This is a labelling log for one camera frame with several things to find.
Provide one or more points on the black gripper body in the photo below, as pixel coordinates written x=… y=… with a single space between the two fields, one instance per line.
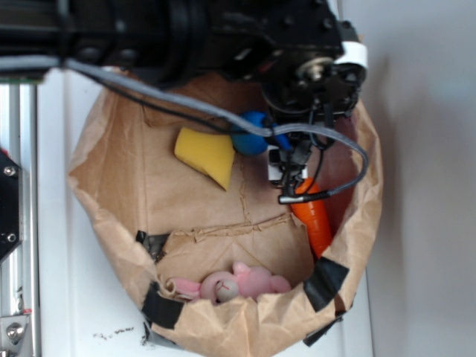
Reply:
x=323 y=87

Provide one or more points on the blue golf ball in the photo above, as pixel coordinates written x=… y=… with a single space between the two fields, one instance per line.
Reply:
x=246 y=143

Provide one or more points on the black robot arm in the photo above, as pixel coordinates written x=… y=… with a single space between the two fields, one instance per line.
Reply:
x=304 y=58

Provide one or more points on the orange toy carrot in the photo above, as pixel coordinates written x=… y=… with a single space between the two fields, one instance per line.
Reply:
x=314 y=216

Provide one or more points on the yellow sponge wedge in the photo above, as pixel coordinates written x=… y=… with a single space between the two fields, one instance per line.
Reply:
x=209 y=154

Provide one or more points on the brown paper bag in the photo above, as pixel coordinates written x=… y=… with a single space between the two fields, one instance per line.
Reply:
x=156 y=218

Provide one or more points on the pink plush bunny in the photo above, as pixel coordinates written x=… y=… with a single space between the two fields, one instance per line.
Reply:
x=223 y=286

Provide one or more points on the white tray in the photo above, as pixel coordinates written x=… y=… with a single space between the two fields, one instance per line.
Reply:
x=84 y=309

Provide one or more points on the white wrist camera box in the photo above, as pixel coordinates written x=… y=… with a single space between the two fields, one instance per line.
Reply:
x=287 y=166

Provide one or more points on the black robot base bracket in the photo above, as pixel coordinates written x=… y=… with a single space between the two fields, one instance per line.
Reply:
x=9 y=205

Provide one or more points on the aluminium frame rail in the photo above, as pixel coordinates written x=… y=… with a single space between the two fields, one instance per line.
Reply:
x=20 y=323

